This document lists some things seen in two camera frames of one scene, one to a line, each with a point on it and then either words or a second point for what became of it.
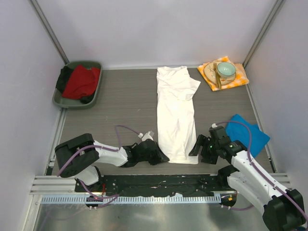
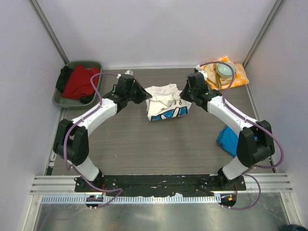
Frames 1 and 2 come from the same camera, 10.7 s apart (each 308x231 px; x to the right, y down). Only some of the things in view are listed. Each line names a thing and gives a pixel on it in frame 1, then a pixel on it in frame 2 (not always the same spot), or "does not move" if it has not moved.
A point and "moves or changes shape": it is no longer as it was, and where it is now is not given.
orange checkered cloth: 240,79 does not move
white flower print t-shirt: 176,124 moves or changes shape
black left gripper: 160,157 -> 143,95
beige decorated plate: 210,76 does not move
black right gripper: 201,140 -> 184,95
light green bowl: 226,70 does not move
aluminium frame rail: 62,185 does not move
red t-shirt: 83,82 does not move
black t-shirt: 62,78 does not move
